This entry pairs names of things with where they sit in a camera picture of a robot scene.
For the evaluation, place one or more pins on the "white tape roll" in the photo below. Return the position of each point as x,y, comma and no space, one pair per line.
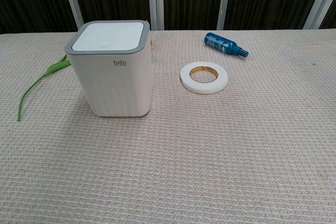
185,78

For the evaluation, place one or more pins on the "artificial red tulip green stem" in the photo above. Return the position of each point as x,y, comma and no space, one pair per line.
34,86

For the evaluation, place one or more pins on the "beige woven tablecloth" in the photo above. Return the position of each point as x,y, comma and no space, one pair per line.
210,155

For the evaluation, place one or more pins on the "white open-lid trash bin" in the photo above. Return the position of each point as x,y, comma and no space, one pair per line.
113,87

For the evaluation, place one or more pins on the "blue spray bottle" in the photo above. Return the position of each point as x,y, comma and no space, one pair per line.
219,42

